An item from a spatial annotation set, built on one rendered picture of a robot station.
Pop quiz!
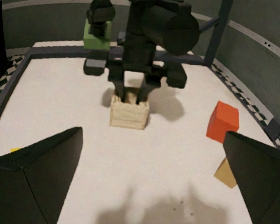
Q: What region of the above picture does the red cube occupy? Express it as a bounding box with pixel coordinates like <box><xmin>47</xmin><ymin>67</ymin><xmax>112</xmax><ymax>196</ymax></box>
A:
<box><xmin>206</xmin><ymin>100</ymin><xmax>239</xmax><ymax>144</ymax></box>

